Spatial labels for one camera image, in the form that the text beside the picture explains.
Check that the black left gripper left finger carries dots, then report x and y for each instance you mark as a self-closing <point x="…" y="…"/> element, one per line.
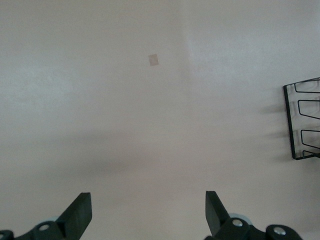
<point x="77" y="217"/>

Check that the small brown tape patch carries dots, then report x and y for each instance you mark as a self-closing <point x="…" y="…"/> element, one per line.
<point x="153" y="60"/>

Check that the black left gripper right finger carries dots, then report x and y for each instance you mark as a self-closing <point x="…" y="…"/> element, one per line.
<point x="216" y="217"/>

